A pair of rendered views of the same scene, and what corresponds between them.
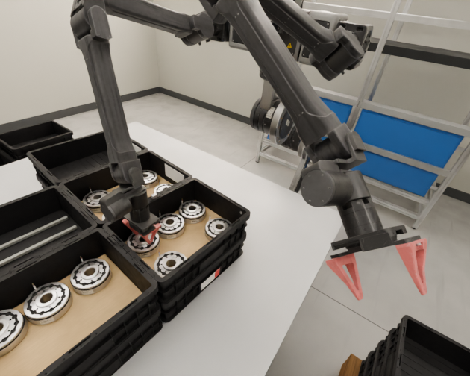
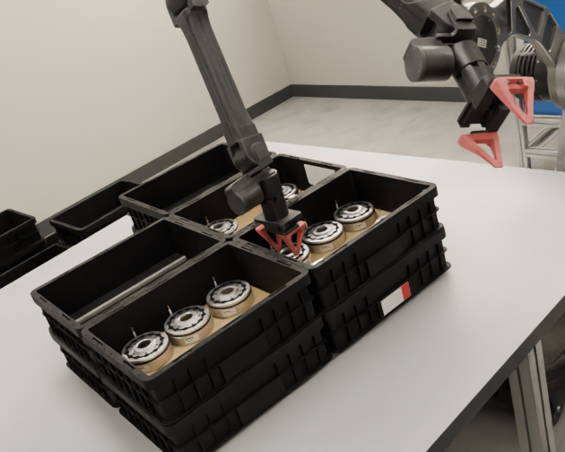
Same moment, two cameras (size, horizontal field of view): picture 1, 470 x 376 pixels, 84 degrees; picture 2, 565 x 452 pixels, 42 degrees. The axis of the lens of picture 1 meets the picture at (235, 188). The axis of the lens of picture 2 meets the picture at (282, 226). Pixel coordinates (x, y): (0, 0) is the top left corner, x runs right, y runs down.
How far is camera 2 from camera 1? 0.86 m
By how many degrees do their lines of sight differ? 22
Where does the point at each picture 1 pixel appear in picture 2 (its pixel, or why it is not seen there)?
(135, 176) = (259, 152)
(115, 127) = (227, 99)
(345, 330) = not seen: outside the picture
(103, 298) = not seen: hidden behind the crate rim
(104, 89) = (210, 60)
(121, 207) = (250, 192)
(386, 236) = (482, 83)
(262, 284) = (485, 298)
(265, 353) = (485, 366)
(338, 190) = (430, 57)
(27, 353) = not seen: hidden behind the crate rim
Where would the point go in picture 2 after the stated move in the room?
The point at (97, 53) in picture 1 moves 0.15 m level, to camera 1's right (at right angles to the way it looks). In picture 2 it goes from (196, 23) to (260, 9)
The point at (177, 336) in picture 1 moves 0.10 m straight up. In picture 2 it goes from (355, 366) to (344, 327)
